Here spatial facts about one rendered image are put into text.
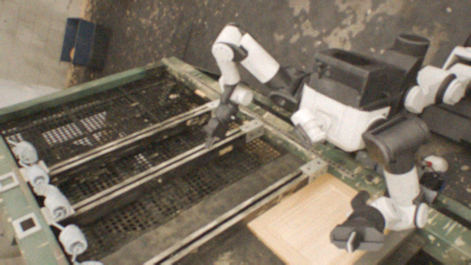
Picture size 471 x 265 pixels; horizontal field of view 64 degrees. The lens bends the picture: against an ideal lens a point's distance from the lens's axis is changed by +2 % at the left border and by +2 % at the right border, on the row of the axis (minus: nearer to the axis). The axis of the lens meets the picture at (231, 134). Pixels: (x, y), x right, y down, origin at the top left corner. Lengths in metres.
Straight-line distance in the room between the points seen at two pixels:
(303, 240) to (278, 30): 2.13
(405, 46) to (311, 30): 1.62
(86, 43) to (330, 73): 4.42
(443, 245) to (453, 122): 0.89
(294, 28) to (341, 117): 1.99
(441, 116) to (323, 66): 1.22
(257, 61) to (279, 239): 0.67
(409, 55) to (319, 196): 0.65
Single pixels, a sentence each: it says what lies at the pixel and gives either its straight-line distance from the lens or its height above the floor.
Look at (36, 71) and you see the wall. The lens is 6.30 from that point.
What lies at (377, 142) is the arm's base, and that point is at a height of 1.38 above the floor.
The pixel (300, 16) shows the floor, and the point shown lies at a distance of 3.16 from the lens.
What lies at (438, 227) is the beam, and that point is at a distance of 1.63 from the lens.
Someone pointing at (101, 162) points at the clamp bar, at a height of 1.56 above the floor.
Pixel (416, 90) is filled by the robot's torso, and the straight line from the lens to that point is 1.56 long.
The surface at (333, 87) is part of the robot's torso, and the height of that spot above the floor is 1.39.
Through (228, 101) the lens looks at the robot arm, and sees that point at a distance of 1.48.
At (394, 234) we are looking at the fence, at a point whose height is 0.99.
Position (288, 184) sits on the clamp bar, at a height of 1.12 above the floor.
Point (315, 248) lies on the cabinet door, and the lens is 1.46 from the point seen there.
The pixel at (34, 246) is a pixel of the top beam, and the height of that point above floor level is 1.93.
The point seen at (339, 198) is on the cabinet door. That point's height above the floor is 0.97.
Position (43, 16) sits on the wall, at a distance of 6.25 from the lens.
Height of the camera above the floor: 2.45
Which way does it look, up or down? 47 degrees down
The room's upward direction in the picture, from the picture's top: 82 degrees counter-clockwise
